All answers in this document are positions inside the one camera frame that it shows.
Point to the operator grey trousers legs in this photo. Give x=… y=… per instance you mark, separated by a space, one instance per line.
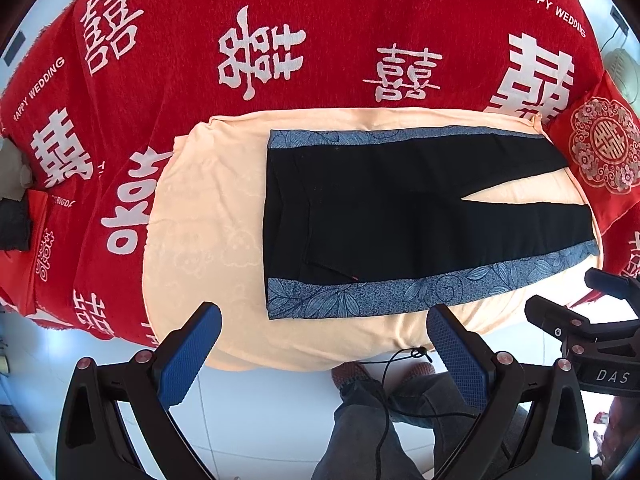
x=364 y=443

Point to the red wedding sofa blanket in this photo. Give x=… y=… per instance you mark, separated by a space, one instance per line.
x=99 y=98

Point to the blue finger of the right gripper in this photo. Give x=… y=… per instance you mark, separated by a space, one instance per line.
x=612 y=285
x=563 y=324

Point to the red embroidered pillow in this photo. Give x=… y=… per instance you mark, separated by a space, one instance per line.
x=599 y=137

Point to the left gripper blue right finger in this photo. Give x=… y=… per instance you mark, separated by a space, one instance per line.
x=553 y=443

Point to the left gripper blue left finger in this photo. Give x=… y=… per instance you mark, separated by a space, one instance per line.
x=93 y=442

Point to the black pants with blue trim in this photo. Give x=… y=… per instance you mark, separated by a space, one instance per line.
x=369 y=223

